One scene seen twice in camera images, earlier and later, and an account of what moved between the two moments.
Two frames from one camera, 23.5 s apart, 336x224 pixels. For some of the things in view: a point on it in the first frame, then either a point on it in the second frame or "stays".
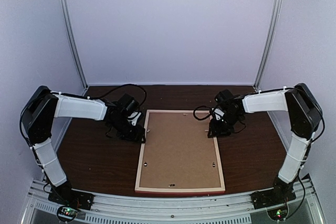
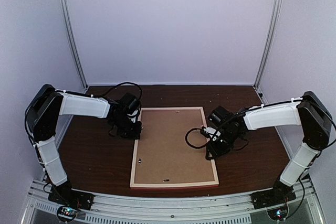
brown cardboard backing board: [178, 152] stays
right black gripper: [216, 131] to [214, 151]
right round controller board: [278, 213] stays
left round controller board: [66, 213] stays
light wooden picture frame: [177, 156] to [134, 185]
